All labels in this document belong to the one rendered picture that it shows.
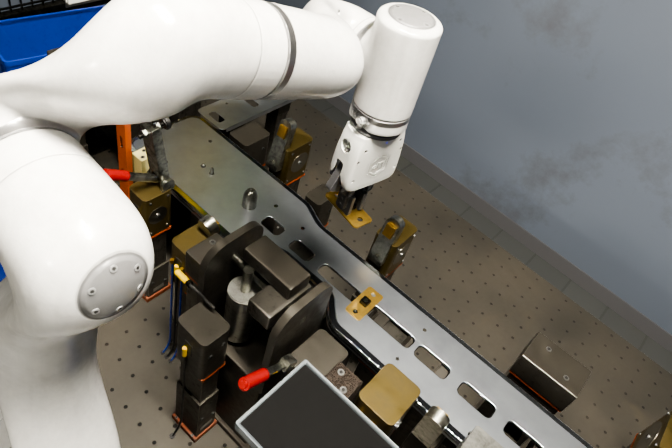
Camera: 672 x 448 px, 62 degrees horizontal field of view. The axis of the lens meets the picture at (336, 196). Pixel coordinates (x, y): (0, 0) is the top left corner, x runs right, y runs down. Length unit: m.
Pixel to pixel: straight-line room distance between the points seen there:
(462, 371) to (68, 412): 0.72
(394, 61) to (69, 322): 0.46
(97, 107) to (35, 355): 0.25
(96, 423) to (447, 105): 2.43
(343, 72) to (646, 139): 2.07
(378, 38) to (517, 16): 1.93
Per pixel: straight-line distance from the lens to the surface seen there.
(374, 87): 0.73
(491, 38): 2.69
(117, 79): 0.44
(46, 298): 0.45
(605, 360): 1.77
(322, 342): 0.99
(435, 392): 1.10
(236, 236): 0.95
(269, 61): 0.50
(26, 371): 0.62
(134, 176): 1.16
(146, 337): 1.41
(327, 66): 0.56
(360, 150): 0.78
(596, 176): 2.69
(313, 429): 0.83
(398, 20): 0.70
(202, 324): 0.98
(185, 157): 1.37
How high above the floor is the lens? 1.91
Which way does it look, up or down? 43 degrees down
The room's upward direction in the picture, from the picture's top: 17 degrees clockwise
